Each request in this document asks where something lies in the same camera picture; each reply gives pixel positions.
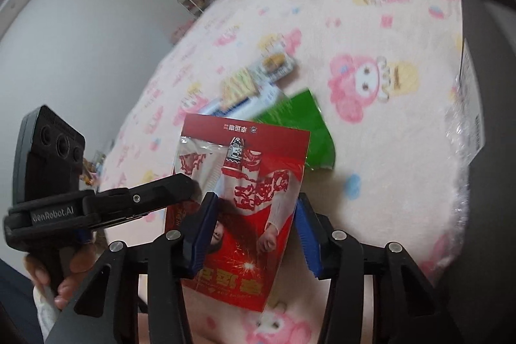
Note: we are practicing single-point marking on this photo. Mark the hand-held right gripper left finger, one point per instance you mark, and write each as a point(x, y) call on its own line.
point(201, 235)

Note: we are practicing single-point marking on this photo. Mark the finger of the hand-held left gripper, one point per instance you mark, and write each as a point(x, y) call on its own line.
point(161, 193)
point(84, 236)

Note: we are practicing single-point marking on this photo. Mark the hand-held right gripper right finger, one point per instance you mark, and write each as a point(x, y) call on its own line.
point(307, 243)

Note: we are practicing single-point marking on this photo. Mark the red printed packet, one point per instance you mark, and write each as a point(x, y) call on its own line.
point(246, 182)

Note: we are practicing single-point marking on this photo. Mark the black cardboard box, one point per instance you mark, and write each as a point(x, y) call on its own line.
point(496, 126)

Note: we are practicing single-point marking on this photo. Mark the person's left hand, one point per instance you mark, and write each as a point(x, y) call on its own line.
point(70, 289)

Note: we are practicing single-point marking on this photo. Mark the small colourful packet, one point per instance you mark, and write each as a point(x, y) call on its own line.
point(93, 166)

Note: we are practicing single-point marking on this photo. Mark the pink printed blanket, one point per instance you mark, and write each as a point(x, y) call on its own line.
point(383, 174)

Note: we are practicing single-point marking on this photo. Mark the green packet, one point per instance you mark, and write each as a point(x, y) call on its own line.
point(306, 126)

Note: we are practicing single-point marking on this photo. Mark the white and blue box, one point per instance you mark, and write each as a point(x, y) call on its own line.
point(258, 102)

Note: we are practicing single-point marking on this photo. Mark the yellow striped snack packet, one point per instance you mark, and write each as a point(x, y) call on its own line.
point(240, 86)

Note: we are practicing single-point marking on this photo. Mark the small snack packet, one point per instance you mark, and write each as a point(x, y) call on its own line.
point(278, 64)

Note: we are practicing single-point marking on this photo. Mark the clear plastic wrapped case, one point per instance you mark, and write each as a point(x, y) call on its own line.
point(467, 106)

